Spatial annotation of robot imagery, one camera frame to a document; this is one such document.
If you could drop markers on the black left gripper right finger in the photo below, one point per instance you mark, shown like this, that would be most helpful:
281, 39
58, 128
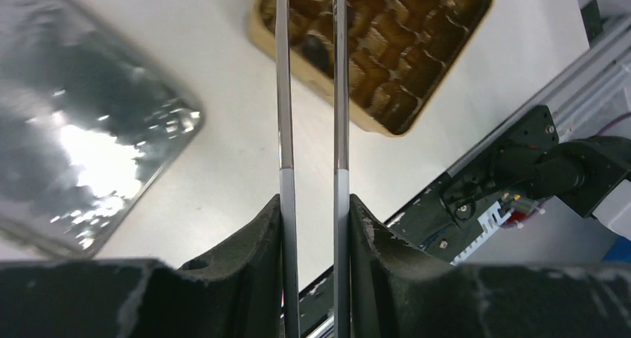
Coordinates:
397, 290

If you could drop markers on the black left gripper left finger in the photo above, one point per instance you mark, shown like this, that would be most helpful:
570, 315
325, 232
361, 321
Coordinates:
232, 290

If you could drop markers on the metal serving tongs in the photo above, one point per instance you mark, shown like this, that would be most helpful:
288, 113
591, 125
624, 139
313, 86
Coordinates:
341, 223

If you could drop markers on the gold chocolate box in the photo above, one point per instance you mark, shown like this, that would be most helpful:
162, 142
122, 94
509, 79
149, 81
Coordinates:
400, 52

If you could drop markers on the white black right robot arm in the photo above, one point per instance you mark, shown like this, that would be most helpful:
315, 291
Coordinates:
581, 172

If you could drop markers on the dark round boxed chocolate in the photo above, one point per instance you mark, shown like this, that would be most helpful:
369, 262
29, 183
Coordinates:
316, 52

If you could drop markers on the silver box lid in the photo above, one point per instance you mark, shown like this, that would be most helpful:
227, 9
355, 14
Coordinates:
88, 123

